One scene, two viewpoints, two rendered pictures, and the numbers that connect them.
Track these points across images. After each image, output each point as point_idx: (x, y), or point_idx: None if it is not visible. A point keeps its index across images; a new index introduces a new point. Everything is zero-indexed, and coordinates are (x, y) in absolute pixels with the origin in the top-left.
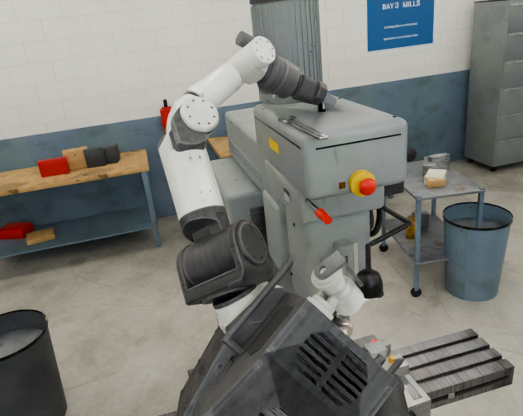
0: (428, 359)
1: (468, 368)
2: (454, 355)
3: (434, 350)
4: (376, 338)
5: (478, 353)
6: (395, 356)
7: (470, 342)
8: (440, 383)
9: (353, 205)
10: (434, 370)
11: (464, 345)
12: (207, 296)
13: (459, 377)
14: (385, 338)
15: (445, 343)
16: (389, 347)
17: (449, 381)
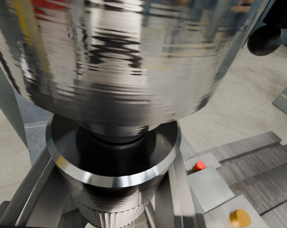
0: (243, 173)
1: None
2: (270, 168)
3: (242, 155)
4: (187, 140)
5: None
6: (239, 204)
7: (279, 150)
8: (272, 225)
9: None
10: (256, 194)
11: (275, 154)
12: None
13: None
14: (211, 152)
15: (255, 149)
16: (217, 169)
17: (283, 221)
